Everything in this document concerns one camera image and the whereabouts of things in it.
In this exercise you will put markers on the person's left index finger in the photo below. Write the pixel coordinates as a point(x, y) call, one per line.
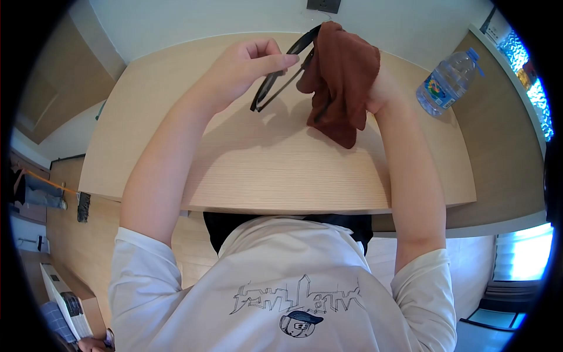
point(266, 45)

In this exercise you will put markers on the dark wall socket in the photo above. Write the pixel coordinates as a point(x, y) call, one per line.
point(323, 5)

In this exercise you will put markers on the person's legs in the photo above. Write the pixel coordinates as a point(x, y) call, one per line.
point(215, 229)

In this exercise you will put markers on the brown cleaning cloth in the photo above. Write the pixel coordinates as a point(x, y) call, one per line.
point(343, 79)

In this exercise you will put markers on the person's right hand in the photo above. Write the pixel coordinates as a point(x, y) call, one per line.
point(381, 94)

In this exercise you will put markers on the person's body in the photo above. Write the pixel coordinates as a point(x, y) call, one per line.
point(281, 281)

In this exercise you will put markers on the white box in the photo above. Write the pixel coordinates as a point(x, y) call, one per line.
point(66, 299)

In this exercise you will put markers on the person's left thumb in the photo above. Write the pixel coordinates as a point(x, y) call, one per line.
point(270, 66)

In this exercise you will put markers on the black sunglasses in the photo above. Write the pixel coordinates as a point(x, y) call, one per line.
point(275, 79)

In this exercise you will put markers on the clear plastic water bottle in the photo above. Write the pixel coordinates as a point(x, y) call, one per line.
point(446, 83)

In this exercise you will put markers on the patterned glass window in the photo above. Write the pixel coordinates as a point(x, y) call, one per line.
point(530, 83)

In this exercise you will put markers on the person's left hand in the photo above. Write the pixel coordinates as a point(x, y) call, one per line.
point(233, 75)

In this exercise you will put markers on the window with white blind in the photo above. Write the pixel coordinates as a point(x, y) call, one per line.
point(525, 253)

